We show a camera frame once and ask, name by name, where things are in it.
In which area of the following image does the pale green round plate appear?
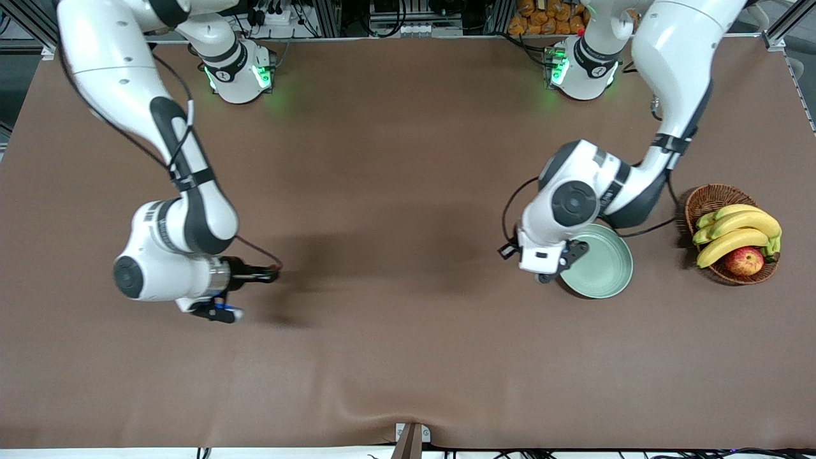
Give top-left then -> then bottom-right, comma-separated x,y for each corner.
560,223 -> 634,300

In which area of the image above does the brown wicker basket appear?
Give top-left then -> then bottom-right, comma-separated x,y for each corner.
685,184 -> 780,286

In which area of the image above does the yellow banana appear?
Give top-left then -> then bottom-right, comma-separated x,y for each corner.
696,228 -> 771,269
709,210 -> 782,240
713,204 -> 764,221

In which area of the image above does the table cloth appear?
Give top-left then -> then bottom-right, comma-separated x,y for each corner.
0,35 -> 816,450

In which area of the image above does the red apple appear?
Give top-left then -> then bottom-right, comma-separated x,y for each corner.
725,247 -> 765,277

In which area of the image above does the pile of orange buns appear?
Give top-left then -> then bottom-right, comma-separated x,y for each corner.
508,0 -> 587,36

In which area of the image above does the white power strip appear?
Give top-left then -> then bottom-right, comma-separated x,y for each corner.
252,5 -> 307,27

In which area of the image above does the aluminium corner strut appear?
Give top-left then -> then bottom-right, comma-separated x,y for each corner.
10,0 -> 59,61
762,0 -> 805,52

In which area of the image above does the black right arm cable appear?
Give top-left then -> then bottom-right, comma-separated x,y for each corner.
59,48 -> 284,272

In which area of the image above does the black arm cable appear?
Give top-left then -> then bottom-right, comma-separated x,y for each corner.
59,48 -> 284,272
499,89 -> 681,259

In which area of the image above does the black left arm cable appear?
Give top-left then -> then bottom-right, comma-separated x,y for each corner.
499,89 -> 681,259

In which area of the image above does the aluminium frame post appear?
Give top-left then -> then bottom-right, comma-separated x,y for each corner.
488,0 -> 516,36
312,0 -> 342,38

